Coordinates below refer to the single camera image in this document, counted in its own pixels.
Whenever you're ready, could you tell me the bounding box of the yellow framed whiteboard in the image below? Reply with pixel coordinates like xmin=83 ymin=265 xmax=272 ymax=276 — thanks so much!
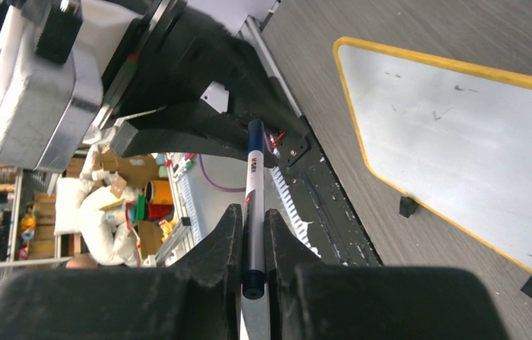
xmin=333 ymin=37 xmax=532 ymax=274

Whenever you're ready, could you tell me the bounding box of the aluminium frame rail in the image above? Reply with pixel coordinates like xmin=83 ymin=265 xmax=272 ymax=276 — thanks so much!
xmin=239 ymin=16 xmax=302 ymax=117

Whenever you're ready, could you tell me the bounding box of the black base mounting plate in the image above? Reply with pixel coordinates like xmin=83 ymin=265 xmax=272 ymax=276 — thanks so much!
xmin=275 ymin=132 xmax=383 ymax=267

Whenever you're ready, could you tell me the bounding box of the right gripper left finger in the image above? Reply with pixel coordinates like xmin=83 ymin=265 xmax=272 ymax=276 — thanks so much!
xmin=0 ymin=204 xmax=243 ymax=339

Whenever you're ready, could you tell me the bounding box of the blue marker cap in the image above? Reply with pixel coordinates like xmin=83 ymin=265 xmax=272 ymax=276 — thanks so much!
xmin=248 ymin=119 xmax=264 ymax=162

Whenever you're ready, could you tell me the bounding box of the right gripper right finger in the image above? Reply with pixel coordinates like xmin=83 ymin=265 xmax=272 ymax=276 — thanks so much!
xmin=264 ymin=209 xmax=509 ymax=339

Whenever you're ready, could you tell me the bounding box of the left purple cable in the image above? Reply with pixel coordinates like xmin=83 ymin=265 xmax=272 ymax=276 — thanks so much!
xmin=198 ymin=152 xmax=248 ymax=194

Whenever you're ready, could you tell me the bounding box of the white marker pen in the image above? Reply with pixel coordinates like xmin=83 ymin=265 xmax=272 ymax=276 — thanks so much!
xmin=241 ymin=157 xmax=266 ymax=340

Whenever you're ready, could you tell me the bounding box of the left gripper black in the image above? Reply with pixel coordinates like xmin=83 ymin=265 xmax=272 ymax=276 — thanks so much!
xmin=102 ymin=1 xmax=309 ymax=161

